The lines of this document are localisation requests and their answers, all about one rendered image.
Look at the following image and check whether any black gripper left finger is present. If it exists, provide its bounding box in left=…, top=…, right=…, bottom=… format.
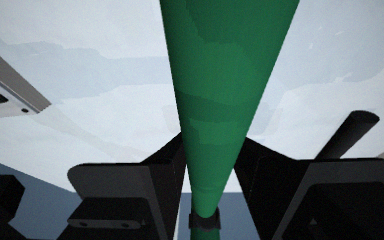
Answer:
left=67, top=132, right=186, bottom=240

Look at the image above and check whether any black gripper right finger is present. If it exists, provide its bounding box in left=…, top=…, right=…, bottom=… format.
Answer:
left=234, top=137, right=384, bottom=240

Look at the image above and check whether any long green pipe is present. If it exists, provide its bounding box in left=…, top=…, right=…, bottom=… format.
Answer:
left=160, top=0, right=300, bottom=218

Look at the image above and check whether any green post with round cap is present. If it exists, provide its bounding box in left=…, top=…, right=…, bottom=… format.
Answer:
left=190, top=195, right=220, bottom=240

